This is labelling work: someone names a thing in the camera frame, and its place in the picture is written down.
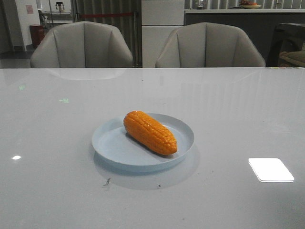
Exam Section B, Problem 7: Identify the orange plastic corn cob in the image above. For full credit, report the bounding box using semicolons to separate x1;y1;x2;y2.
123;111;178;155

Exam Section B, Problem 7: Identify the light blue round plate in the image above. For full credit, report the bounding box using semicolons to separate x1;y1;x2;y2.
91;113;194;173

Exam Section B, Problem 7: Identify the right grey upholstered chair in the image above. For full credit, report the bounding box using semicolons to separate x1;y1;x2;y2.
155;22;265;68

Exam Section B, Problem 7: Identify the grey upholstered chair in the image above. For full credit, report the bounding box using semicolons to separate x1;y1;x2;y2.
155;22;265;68
30;21;133;68

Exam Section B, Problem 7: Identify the white cabinet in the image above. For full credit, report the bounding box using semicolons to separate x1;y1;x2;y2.
141;0;184;68

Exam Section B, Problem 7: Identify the left grey upholstered chair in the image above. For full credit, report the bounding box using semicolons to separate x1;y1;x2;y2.
30;21;133;68

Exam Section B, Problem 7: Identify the red barrier belt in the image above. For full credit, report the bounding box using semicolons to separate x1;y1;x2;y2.
80;12;134;18

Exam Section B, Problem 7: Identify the dark grey counter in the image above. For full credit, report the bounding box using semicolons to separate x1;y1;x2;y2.
184;9;305;66

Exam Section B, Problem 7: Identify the red bin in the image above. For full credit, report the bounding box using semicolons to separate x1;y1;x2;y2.
29;25;45;48

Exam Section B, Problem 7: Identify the fruit bowl on counter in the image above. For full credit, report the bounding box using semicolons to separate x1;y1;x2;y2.
239;0;261;9

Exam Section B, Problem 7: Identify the beige cushion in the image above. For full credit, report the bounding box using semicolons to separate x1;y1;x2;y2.
279;51;305;67

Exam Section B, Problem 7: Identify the metal barrier post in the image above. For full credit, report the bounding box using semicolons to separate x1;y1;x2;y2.
133;11;139;67

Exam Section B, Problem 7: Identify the pink wall notice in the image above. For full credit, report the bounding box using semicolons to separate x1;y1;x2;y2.
26;5;33;14

